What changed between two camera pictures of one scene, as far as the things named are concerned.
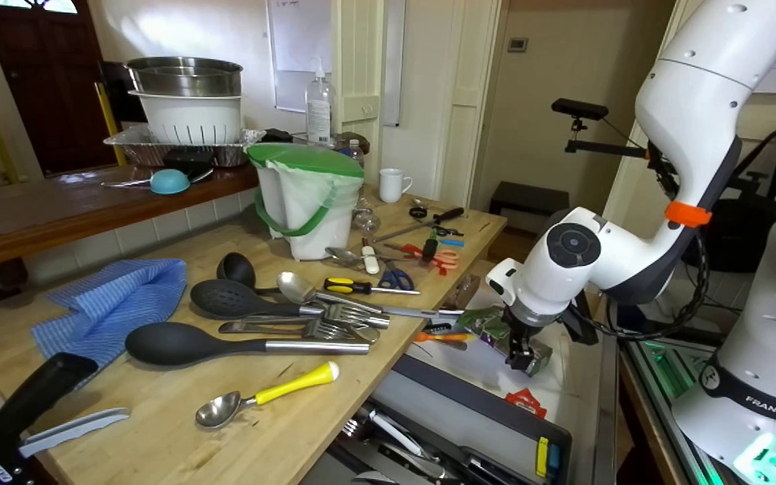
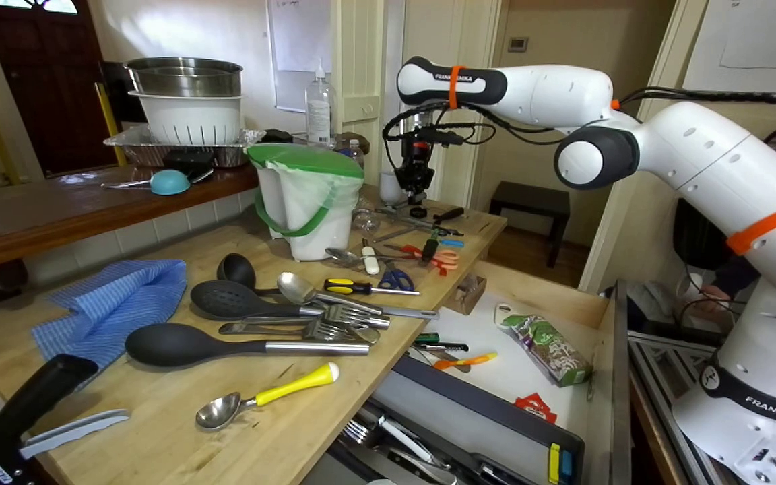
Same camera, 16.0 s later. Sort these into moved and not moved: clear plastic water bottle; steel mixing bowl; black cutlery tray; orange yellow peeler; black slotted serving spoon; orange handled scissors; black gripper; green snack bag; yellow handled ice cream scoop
Moved: black gripper; green snack bag; orange yellow peeler
Not moved: black slotted serving spoon; black cutlery tray; orange handled scissors; steel mixing bowl; yellow handled ice cream scoop; clear plastic water bottle
